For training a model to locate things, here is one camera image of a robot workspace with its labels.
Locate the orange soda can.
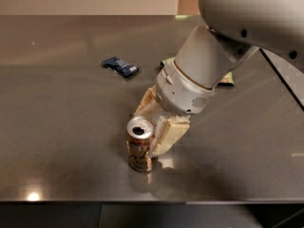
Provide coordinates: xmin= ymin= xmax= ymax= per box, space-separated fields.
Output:
xmin=126 ymin=116 xmax=158 ymax=173

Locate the green snack bag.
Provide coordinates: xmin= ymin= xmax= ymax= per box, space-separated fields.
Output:
xmin=160 ymin=58 xmax=235 ymax=86

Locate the blue rxbar blueberry wrapper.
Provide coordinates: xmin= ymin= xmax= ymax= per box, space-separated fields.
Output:
xmin=101 ymin=57 xmax=139 ymax=78

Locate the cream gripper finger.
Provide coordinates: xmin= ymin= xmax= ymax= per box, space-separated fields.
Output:
xmin=150 ymin=113 xmax=190 ymax=156
xmin=134 ymin=85 xmax=162 ymax=117

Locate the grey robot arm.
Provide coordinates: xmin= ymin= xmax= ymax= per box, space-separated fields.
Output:
xmin=135 ymin=0 xmax=304 ymax=156

